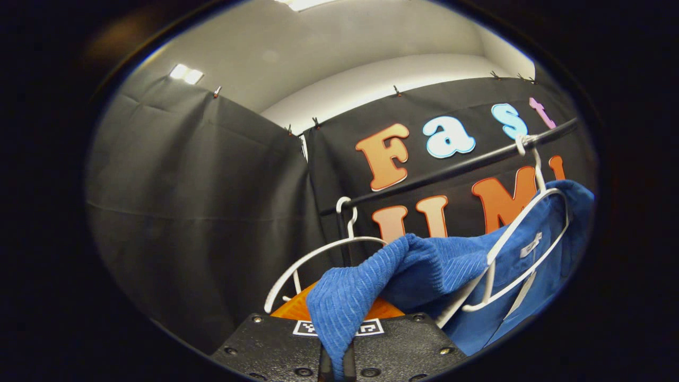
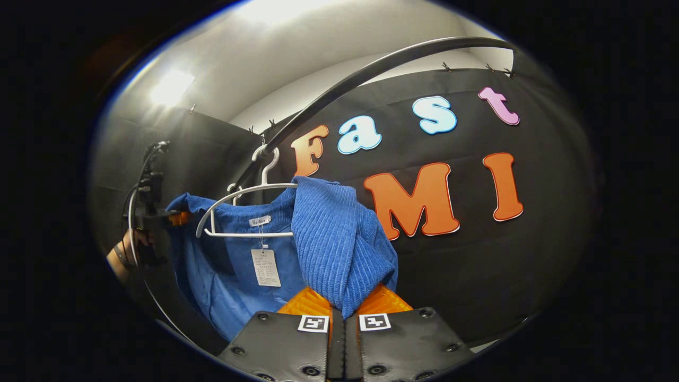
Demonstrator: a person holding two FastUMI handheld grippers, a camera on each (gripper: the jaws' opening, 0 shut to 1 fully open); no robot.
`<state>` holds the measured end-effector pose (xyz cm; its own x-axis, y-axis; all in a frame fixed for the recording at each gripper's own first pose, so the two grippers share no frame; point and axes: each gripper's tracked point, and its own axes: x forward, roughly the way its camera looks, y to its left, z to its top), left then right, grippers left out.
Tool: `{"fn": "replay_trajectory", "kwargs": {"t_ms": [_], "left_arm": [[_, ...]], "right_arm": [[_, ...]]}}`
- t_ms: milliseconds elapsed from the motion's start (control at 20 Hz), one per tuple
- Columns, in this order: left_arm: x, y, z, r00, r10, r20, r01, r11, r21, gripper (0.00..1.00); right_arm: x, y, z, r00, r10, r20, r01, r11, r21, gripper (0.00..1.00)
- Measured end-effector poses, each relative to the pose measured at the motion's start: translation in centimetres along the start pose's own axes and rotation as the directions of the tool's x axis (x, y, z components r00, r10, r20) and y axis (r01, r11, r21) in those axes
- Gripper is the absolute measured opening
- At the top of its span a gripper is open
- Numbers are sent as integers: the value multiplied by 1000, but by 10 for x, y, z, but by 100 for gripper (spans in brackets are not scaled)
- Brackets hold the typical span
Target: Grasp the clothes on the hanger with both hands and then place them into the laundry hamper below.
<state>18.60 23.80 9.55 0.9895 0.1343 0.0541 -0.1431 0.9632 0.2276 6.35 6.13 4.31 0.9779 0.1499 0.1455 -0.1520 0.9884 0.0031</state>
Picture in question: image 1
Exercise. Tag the small square ceiling light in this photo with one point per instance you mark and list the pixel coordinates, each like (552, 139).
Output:
(185, 74)

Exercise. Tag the long ceiling light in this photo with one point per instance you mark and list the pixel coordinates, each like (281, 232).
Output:
(305, 4)

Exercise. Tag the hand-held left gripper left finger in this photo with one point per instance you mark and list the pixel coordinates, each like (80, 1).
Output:
(276, 347)

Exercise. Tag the black clothes rail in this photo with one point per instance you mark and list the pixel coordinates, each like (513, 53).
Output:
(451, 170)

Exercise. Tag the white clothes hanger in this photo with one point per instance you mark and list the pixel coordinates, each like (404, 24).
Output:
(491, 281)
(351, 228)

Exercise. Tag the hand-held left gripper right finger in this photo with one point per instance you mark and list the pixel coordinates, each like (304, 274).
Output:
(403, 350)

